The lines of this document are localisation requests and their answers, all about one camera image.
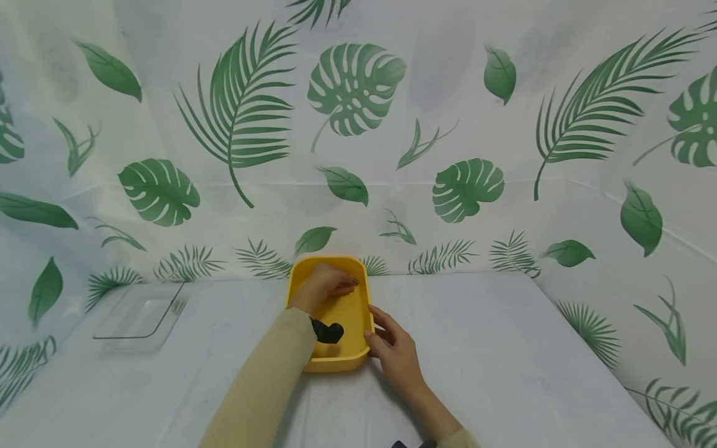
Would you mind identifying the person's right forearm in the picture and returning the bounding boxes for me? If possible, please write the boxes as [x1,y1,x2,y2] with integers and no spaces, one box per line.
[405,386,482,448]

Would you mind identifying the clear plastic tray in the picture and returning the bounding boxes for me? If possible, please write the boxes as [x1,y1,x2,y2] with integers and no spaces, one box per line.
[91,281,188,357]

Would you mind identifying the yellow plastic tray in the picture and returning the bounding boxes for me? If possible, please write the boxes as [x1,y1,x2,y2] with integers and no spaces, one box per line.
[284,255,375,374]

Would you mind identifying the person's left forearm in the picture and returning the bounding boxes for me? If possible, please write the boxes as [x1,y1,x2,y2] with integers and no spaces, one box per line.
[198,304,319,448]

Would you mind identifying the person's right hand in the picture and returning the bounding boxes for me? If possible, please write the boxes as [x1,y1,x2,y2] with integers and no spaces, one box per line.
[363,305,428,403]

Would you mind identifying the person's left hand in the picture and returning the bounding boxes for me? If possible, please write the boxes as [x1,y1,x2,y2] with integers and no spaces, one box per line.
[288,263,360,315]

